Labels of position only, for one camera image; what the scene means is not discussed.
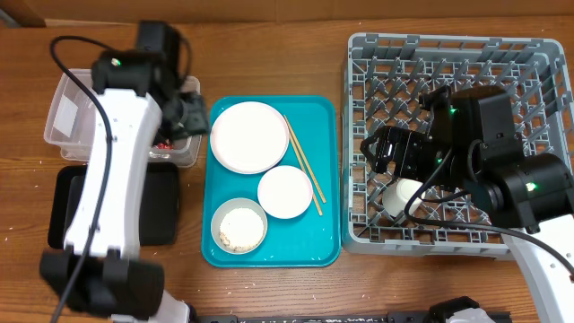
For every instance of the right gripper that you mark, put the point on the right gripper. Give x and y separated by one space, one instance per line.
409 142

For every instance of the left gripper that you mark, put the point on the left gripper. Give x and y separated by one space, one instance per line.
197 121

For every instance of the red snack wrapper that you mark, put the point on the red snack wrapper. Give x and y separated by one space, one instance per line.
163 146

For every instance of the white cup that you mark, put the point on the white cup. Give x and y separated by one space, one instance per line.
396 196

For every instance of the grey bowl with rice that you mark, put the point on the grey bowl with rice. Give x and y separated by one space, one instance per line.
239 226

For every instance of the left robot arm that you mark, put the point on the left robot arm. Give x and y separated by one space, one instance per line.
138 94

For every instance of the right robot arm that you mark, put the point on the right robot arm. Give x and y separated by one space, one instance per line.
472 148

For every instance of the large white plate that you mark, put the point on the large white plate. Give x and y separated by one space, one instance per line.
249 137

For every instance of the grey dish rack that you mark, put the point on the grey dish rack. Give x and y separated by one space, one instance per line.
384 77

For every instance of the black tray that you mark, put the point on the black tray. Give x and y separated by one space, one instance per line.
158 211

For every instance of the wooden chopstick right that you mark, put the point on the wooden chopstick right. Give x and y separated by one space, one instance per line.
305 161

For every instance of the wooden chopstick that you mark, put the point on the wooden chopstick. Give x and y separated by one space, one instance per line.
301 163
305 161

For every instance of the wooden chopstick left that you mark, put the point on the wooden chopstick left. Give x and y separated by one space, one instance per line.
301 163

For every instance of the clear plastic bin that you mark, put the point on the clear plastic bin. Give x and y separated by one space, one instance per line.
70 126

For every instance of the medium white plate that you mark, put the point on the medium white plate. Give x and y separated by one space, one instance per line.
285 192

